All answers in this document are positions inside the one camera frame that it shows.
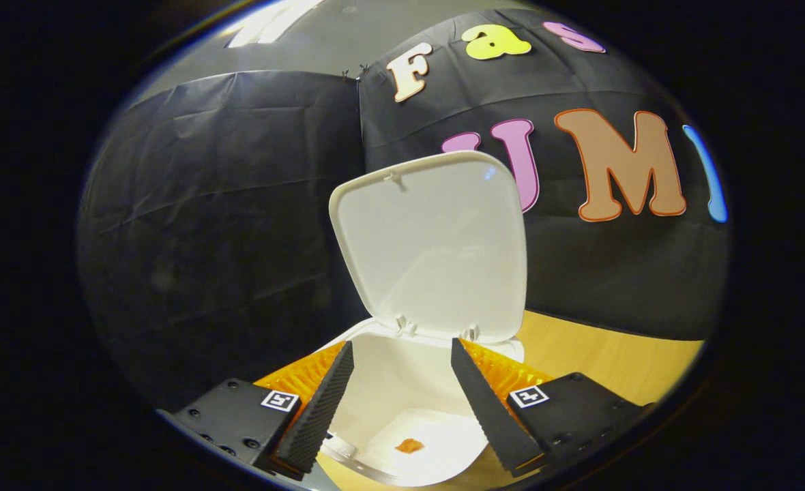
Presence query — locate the white desktop garbage bin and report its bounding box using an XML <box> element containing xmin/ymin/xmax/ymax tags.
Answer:
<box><xmin>315</xmin><ymin>150</ymin><xmax>530</xmax><ymax>488</ymax></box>

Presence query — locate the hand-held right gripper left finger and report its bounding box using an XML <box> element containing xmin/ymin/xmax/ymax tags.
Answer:
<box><xmin>169</xmin><ymin>340</ymin><xmax>355</xmax><ymax>477</ymax></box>

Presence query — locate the black backdrop cloth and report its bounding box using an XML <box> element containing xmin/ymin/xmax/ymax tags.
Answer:
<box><xmin>77</xmin><ymin>8</ymin><xmax>730</xmax><ymax>411</ymax></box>

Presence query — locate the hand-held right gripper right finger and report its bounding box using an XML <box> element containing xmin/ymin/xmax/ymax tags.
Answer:
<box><xmin>451</xmin><ymin>337</ymin><xmax>651</xmax><ymax>478</ymax></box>

